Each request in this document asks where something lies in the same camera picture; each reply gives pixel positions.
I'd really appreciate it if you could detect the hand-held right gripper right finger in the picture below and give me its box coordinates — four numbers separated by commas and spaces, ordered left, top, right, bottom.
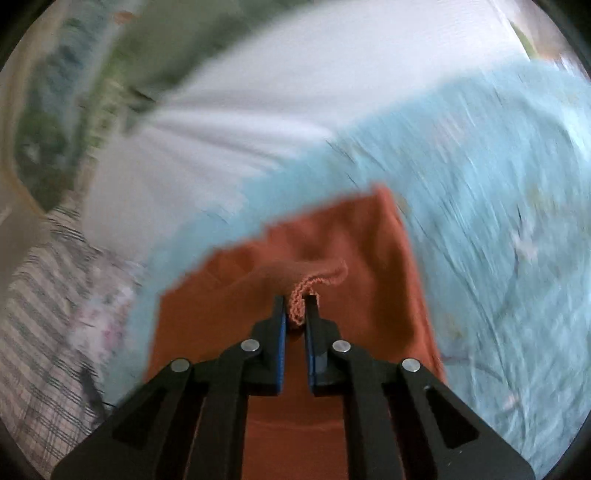
304, 295, 536, 480

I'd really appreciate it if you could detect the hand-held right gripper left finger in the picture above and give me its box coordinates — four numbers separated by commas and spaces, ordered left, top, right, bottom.
52, 295, 287, 480

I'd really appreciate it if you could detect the orange small garment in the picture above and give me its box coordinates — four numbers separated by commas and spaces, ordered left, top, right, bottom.
144, 185, 448, 480

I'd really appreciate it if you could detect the light blue floral blanket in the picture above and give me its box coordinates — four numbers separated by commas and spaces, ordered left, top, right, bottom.
124, 62, 591, 476

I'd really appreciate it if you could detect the striped plaid cloth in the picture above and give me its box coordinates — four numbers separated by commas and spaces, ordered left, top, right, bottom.
0, 203, 153, 478

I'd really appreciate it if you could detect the white bed sheet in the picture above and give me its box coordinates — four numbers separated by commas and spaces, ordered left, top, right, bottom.
85, 0, 532, 268

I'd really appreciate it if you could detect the green patterned cloth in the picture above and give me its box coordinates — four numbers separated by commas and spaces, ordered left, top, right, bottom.
11, 0, 259, 208

